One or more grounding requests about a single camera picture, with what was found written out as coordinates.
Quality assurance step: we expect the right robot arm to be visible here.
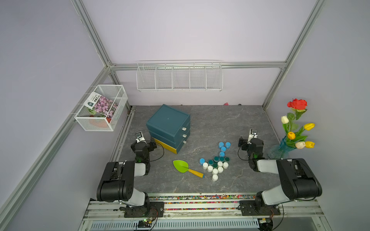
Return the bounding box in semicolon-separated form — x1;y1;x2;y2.
237;137;322;217

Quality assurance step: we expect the colourful pebble tray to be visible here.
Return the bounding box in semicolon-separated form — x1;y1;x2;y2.
149;193;255;211

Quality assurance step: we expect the teal drawer cabinet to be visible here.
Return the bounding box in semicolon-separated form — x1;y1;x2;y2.
146;105;191;138

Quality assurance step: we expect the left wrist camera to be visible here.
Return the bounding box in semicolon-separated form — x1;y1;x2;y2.
135;131;145;143

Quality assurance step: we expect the glass vase with flowers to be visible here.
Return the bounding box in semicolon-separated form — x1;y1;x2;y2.
268;99;316;159

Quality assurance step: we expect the green toy shovel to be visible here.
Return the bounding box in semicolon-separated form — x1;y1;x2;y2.
173;160;204;178

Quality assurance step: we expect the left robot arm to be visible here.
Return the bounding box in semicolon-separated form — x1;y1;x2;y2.
96;139;164;218

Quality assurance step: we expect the purple flower seed packet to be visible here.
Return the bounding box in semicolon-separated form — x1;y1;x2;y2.
83;92;118;119

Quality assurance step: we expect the small white wire basket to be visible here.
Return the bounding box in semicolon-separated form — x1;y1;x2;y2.
74;85;128;131

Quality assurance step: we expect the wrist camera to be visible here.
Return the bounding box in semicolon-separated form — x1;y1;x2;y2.
248;129;258;141
135;131;145;143

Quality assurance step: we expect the teal top drawer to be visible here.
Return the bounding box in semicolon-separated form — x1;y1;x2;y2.
173;116;190;142

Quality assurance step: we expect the teal drawer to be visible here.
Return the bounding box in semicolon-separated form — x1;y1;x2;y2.
173;116;190;142
149;123;190;148

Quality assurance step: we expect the long white wire basket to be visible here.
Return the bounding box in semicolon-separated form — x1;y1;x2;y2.
136;63;224;91

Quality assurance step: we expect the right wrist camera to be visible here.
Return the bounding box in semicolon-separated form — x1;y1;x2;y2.
248;129;258;141

